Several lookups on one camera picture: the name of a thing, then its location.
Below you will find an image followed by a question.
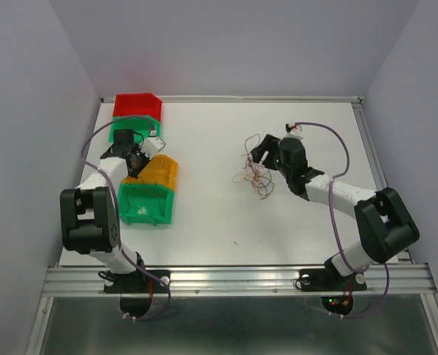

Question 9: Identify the aluminium front rail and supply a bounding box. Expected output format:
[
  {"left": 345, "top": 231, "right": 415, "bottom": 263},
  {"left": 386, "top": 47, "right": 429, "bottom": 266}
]
[{"left": 41, "top": 264, "right": 437, "bottom": 298}]

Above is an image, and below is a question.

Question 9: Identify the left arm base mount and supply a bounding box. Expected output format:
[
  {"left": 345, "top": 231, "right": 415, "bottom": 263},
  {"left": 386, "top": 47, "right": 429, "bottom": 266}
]
[{"left": 98, "top": 271, "right": 171, "bottom": 322}]

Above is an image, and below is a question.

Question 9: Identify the aluminium right side rail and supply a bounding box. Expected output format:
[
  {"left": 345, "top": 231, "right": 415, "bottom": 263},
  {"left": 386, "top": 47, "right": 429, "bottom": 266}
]
[{"left": 351, "top": 103, "right": 414, "bottom": 264}]

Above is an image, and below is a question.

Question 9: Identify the aluminium rail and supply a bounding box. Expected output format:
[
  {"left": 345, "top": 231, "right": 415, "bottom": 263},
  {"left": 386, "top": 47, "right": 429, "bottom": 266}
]
[
  {"left": 100, "top": 95, "right": 364, "bottom": 104},
  {"left": 41, "top": 264, "right": 437, "bottom": 298},
  {"left": 351, "top": 103, "right": 414, "bottom": 264}
]

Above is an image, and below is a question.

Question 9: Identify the dark wire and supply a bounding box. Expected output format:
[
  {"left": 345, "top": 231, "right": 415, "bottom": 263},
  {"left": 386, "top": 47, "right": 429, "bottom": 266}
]
[{"left": 124, "top": 177, "right": 169, "bottom": 219}]

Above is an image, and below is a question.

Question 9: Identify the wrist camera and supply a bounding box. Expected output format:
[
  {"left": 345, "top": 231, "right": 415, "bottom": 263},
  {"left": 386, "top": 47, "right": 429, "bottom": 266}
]
[
  {"left": 141, "top": 137, "right": 166, "bottom": 158},
  {"left": 286, "top": 123, "right": 303, "bottom": 141}
]

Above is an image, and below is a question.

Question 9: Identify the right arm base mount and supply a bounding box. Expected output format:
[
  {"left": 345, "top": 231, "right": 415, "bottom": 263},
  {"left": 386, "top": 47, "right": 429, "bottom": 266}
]
[{"left": 294, "top": 259, "right": 367, "bottom": 317}]

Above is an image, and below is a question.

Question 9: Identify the aluminium back rail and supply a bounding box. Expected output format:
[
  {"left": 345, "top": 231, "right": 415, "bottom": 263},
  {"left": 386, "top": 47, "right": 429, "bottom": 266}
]
[{"left": 100, "top": 95, "right": 364, "bottom": 104}]

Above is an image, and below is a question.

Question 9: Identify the green plastic bin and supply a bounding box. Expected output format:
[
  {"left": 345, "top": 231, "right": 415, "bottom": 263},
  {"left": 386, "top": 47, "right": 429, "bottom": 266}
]
[
  {"left": 108, "top": 115, "right": 161, "bottom": 144},
  {"left": 118, "top": 183, "right": 175, "bottom": 226}
]

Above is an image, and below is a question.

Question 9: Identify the far green plastic bin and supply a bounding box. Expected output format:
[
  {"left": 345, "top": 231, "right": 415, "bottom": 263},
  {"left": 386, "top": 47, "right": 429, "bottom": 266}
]
[{"left": 108, "top": 115, "right": 161, "bottom": 144}]

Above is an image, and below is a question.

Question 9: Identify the red plastic bin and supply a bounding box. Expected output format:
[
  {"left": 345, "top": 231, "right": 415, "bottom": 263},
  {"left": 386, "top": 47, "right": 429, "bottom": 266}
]
[{"left": 112, "top": 92, "right": 163, "bottom": 122}]

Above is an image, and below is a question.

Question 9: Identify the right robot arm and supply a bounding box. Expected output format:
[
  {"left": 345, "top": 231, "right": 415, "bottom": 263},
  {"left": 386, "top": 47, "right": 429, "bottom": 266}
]
[{"left": 251, "top": 135, "right": 420, "bottom": 288}]

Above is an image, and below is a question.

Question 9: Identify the near green plastic bin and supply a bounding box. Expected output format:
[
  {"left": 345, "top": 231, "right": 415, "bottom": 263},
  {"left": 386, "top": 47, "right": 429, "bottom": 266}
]
[{"left": 118, "top": 183, "right": 175, "bottom": 226}]

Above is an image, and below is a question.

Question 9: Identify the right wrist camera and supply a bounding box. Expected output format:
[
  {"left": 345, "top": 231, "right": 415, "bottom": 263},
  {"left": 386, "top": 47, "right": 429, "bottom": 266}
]
[{"left": 286, "top": 123, "right": 303, "bottom": 141}]

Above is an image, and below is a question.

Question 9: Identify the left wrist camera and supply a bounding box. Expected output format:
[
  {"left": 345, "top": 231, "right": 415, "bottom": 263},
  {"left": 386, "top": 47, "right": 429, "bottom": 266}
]
[{"left": 141, "top": 137, "right": 166, "bottom": 158}]

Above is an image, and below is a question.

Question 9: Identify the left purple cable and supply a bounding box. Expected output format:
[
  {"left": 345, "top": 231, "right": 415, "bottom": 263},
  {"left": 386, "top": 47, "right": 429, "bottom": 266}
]
[{"left": 81, "top": 115, "right": 172, "bottom": 322}]

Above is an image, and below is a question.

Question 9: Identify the yellow plastic bin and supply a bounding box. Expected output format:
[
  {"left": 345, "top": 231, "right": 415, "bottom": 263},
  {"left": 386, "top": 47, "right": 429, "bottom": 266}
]
[{"left": 122, "top": 155, "right": 179, "bottom": 191}]

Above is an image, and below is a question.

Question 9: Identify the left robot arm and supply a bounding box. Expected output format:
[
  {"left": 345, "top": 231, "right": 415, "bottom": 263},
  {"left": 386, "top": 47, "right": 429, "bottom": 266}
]
[{"left": 60, "top": 129, "right": 165, "bottom": 291}]

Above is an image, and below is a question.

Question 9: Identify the wire bundle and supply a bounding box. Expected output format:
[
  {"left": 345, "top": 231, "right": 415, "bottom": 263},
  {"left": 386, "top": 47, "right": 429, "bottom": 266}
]
[{"left": 232, "top": 133, "right": 275, "bottom": 200}]

